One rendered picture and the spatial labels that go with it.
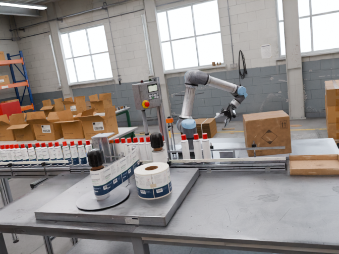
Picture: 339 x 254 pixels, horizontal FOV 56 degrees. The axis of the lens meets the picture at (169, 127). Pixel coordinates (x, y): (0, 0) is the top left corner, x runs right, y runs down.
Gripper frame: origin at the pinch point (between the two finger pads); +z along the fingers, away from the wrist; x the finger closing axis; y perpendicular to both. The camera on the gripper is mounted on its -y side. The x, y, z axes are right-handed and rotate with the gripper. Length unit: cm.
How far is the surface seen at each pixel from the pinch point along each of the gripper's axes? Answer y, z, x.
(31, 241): 59, 216, 40
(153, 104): -18, 23, 71
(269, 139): -64, -11, 5
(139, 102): -18, 29, 80
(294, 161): -83, -10, -5
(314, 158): -89, -19, -10
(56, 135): 191, 149, 51
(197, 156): -53, 31, 36
